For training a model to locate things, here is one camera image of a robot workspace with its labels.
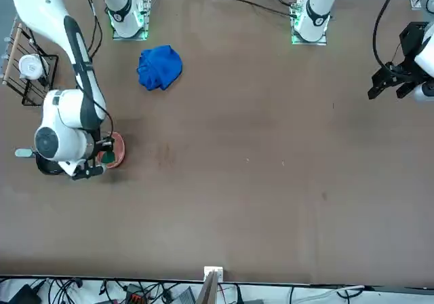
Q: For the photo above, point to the black power adapter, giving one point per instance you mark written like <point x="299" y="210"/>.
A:
<point x="23" y="295"/>

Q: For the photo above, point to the green and yellow sponge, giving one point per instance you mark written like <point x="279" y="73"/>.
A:
<point x="109" y="158"/>

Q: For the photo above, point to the white cup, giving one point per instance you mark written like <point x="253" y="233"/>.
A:
<point x="30" y="67"/>

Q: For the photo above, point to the blue cloth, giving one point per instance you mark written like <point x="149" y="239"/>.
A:
<point x="161" y="66"/>

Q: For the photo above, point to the white table edge bracket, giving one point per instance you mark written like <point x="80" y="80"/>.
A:
<point x="213" y="270"/>

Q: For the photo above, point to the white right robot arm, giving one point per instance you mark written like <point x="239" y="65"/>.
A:
<point x="68" y="114"/>

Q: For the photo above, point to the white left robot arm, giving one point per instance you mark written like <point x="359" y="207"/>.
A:
<point x="317" y="9"/>

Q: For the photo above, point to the pink bowl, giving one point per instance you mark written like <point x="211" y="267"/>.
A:
<point x="120" y="149"/>

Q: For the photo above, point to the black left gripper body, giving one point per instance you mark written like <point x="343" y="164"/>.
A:
<point x="412" y="42"/>

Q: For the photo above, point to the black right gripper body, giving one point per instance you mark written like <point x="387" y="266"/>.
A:
<point x="105" y="144"/>

